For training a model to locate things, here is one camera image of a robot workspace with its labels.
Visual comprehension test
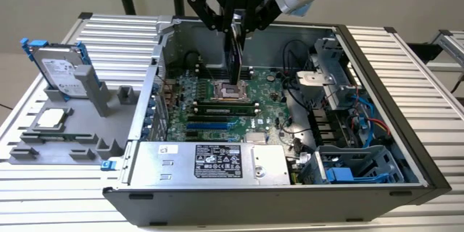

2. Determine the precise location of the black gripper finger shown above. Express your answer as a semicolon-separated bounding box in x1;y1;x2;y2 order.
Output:
186;0;236;34
238;0;284;36

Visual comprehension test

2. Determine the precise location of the green graphics card black fan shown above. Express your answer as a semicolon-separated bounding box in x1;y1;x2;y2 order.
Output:
222;17;250;87

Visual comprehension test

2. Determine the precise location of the black round speaker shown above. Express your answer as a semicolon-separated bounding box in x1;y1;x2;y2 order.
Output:
184;51;202;67

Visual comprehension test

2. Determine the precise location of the silver metal drive cage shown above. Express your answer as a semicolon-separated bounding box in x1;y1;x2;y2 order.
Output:
294;37;362;111

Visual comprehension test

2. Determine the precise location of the CPU socket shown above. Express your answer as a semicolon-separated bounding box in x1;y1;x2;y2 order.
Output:
212;79;250;100

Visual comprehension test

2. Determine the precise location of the green motherboard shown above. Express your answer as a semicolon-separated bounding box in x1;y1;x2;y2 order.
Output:
164;66;316;148

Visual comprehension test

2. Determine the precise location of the RAM stick with white label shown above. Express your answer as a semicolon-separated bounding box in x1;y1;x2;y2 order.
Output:
204;108;254;114

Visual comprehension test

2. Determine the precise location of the long black expansion slot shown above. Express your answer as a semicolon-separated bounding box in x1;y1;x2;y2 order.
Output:
186;116;229;123

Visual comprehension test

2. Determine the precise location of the blue expansion slot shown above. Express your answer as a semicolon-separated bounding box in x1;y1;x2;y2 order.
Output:
185;122;232;131

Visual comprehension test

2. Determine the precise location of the hard disk in blue carrier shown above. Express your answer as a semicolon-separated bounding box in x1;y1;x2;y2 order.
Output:
20;37;96;100

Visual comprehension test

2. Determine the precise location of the silver finned chipset heatsink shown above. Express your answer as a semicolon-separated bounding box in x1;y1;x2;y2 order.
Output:
245;132;268;143

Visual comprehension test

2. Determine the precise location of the grey plastic parts rack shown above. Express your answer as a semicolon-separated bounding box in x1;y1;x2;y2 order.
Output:
9;65;141;165

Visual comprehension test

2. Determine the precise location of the silver CPU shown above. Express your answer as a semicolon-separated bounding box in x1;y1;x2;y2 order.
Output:
36;109;68;129

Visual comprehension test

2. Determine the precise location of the silver power supply unit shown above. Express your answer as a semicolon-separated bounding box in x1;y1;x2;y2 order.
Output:
126;141;292;186

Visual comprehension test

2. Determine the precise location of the blue plastic drive carrier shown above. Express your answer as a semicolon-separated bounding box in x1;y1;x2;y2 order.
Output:
325;167;354;184

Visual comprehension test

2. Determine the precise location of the open black PC case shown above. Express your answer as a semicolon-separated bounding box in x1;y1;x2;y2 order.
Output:
102;16;452;227

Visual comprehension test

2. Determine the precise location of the thin black cable loop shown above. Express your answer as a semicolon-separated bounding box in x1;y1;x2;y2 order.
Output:
281;39;310;91

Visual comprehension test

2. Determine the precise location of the metal socket cover frame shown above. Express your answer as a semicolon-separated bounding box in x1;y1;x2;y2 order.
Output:
213;80;248;99

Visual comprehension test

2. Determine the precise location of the black frame bracket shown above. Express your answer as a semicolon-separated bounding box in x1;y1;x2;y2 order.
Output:
405;42;441;61

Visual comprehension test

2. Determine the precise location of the blue data wire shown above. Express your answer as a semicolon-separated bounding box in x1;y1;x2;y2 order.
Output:
349;93;386;151

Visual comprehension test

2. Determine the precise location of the red data wire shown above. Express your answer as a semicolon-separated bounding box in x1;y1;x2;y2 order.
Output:
366;117;392;136

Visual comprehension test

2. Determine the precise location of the aluminium side frame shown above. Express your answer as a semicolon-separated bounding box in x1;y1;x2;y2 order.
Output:
424;29;464;73

